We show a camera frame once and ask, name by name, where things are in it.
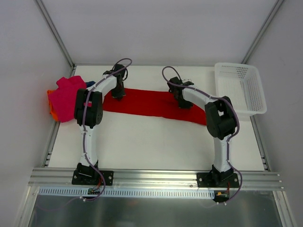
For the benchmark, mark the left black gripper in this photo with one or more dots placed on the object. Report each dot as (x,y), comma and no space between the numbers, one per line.
(118,91)

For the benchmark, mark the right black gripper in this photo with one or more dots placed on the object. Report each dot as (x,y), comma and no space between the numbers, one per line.
(183,102)

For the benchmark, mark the red t shirt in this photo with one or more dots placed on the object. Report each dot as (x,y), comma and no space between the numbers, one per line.
(155,104)

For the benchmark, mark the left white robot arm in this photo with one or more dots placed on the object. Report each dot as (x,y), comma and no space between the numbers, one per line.
(88,113)

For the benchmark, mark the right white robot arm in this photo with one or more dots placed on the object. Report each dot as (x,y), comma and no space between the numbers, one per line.
(221,121)

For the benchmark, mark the blue folded t shirt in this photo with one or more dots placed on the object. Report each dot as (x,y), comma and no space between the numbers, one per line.
(90,83)

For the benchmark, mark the pink folded t shirt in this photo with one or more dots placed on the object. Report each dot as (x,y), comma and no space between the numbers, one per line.
(64,97)

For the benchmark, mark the white plastic basket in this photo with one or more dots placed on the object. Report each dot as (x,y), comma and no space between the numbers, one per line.
(242,84)

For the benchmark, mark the orange folded t shirt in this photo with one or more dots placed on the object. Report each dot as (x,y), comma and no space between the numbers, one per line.
(52,110)

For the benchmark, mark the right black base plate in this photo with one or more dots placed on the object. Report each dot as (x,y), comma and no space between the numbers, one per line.
(205,180)

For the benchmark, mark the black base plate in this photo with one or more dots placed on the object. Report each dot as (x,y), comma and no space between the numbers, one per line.
(205,180)
(92,178)

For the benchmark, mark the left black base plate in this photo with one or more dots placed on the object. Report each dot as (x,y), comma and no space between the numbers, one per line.
(92,178)

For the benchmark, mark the white slotted cable duct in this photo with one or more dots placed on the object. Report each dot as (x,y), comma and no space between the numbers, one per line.
(128,193)

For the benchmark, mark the aluminium mounting rail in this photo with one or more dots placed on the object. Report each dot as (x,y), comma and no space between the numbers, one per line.
(159,179)

